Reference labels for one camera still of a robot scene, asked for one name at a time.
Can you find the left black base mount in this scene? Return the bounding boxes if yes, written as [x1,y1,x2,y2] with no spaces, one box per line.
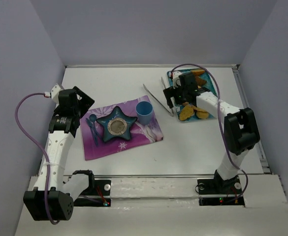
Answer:
[74,179,111,207]

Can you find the metal tongs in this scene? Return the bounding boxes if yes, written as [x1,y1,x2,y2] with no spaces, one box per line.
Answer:
[142,84,174,117]

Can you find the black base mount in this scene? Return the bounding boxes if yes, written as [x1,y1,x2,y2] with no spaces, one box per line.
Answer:
[74,179,111,207]
[194,177,245,207]

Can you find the dark chocolate bread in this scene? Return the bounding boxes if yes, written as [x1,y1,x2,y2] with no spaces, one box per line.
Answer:
[195,76,207,87]

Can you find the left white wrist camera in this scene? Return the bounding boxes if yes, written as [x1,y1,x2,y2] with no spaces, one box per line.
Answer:
[43,84,64,104]

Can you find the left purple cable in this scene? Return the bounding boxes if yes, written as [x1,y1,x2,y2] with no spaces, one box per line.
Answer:
[15,92,61,225]

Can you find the blue plastic spoon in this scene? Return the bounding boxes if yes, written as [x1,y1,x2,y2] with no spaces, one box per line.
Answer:
[88,114,100,137]

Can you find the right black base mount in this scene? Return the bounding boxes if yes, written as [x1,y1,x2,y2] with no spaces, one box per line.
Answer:
[194,177,245,207]

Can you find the brown bread wedge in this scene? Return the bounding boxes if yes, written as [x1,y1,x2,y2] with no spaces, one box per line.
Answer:
[191,69,205,76]

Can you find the blue plastic cup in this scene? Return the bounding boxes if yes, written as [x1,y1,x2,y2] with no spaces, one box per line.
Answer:
[135,101,153,125]

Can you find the teal floral tray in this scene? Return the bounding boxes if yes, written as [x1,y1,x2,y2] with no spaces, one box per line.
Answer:
[166,68,217,122]

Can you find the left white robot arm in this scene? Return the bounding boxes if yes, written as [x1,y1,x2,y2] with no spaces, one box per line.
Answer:
[23,85,95,225]

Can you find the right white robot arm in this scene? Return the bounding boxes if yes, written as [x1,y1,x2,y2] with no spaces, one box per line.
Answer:
[163,71,260,197]

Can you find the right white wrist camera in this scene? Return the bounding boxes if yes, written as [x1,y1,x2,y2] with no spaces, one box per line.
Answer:
[171,71,182,89]

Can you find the teal star-shaped plate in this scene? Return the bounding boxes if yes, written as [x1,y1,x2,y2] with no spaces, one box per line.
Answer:
[96,106,137,143]

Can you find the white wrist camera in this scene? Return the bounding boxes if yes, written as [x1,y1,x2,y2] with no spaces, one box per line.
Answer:
[171,71,182,89]
[43,84,64,104]

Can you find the purple snowflake placemat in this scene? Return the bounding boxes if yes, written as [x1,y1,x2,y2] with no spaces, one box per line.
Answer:
[80,95,163,161]

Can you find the speckled bread slice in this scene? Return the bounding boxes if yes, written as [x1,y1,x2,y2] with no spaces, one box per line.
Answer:
[179,105,194,121]

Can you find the flat round bread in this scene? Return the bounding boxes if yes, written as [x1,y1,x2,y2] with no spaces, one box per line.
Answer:
[195,107,209,119]

